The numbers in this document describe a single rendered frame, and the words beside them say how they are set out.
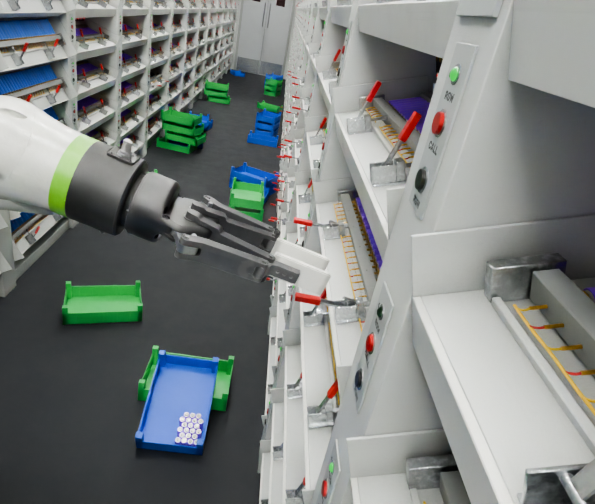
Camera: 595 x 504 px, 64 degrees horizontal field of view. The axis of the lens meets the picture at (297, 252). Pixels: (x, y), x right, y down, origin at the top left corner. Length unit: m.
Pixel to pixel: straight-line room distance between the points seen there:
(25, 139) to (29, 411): 1.33
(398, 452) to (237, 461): 1.19
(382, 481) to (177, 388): 1.30
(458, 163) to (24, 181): 0.42
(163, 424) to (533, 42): 1.53
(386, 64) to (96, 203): 0.67
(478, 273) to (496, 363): 0.08
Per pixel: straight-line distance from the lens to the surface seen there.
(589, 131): 0.36
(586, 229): 0.39
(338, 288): 0.75
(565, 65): 0.27
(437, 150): 0.37
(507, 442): 0.27
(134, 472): 1.60
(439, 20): 0.47
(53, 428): 1.74
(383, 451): 0.47
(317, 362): 0.91
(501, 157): 0.34
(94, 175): 0.54
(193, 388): 1.72
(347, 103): 1.02
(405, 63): 1.03
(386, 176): 0.59
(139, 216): 0.54
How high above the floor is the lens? 1.26
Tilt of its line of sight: 26 degrees down
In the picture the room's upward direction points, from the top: 12 degrees clockwise
